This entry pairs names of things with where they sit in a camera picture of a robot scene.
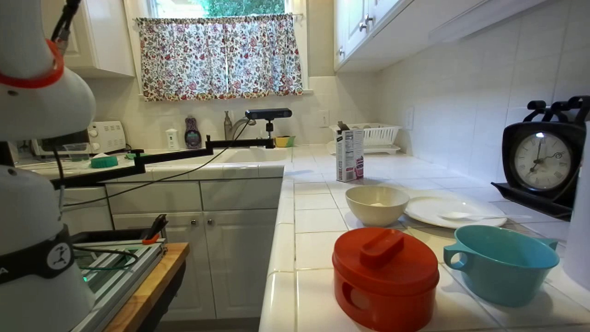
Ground black clock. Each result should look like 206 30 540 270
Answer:
488 95 590 222

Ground white dish rack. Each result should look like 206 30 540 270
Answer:
330 120 402 157

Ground black camera cable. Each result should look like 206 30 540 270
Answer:
60 119 254 211

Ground white cabinets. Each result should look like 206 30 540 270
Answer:
60 0 138 80
57 176 285 323

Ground green sponge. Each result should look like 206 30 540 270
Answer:
88 154 119 170

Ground dark soap bottle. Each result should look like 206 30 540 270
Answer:
182 115 204 150

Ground white wall cabinet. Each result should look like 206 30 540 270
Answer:
331 0 549 74

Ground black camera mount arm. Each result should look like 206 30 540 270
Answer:
49 119 276 192

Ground teal bowl with handle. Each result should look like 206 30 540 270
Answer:
440 224 562 308

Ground white plate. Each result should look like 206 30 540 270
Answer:
403 194 508 231

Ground wooden table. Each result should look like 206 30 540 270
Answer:
99 240 191 332

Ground white lower cabinets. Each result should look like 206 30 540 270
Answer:
57 176 285 323

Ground red pot with lid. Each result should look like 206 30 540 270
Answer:
330 227 442 332

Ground window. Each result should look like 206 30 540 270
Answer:
145 0 291 21

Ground floral window curtain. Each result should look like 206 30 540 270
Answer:
134 12 306 104

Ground black red handled tool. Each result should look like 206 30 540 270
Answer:
140 213 169 248

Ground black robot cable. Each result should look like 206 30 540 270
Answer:
49 0 83 48

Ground yellow sponge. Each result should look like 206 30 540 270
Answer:
272 133 296 150

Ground black stereo camera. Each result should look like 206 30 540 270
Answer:
243 107 295 122

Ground white upper cabinets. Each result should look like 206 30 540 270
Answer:
60 0 138 80

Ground white toaster oven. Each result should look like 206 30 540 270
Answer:
27 120 129 161

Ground grey green equipment box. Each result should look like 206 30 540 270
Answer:
71 227 169 332

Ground metal faucet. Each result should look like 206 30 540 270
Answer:
221 109 248 142

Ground white bowl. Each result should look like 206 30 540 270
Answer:
343 185 411 229

